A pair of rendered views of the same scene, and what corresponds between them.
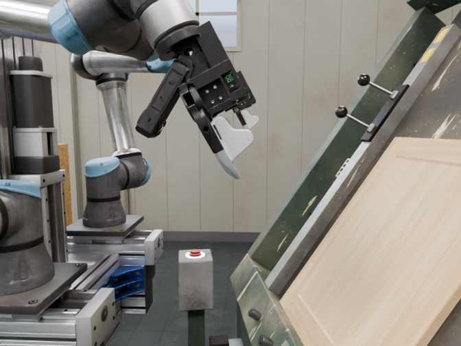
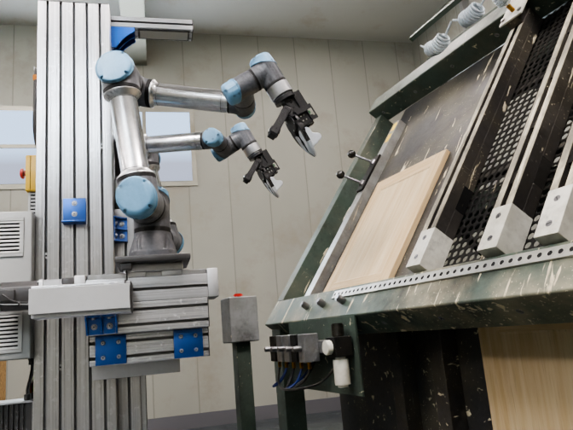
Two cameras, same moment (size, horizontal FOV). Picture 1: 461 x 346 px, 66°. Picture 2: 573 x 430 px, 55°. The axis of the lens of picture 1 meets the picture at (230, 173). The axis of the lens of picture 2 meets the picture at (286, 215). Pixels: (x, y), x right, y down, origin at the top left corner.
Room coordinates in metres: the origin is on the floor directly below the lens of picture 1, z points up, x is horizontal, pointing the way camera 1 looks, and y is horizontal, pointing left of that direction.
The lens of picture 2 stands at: (-1.03, 0.56, 0.78)
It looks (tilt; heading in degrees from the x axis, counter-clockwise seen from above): 12 degrees up; 343
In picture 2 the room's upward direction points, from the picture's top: 5 degrees counter-clockwise
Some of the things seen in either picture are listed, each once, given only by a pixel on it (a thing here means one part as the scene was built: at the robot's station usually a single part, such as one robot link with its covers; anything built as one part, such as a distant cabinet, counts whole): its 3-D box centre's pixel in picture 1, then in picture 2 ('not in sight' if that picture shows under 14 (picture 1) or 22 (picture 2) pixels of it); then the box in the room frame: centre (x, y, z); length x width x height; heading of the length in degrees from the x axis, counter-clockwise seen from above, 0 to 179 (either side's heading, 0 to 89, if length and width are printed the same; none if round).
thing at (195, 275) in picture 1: (195, 279); (239, 319); (1.21, 0.13, 0.84); 0.12 x 0.12 x 0.18; 8
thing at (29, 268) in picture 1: (15, 259); (153, 244); (0.76, 0.48, 1.09); 0.15 x 0.15 x 0.10
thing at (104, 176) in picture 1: (104, 176); not in sight; (1.26, 0.45, 1.20); 0.13 x 0.12 x 0.14; 152
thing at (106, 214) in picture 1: (104, 208); not in sight; (1.25, 0.46, 1.09); 0.15 x 0.15 x 0.10
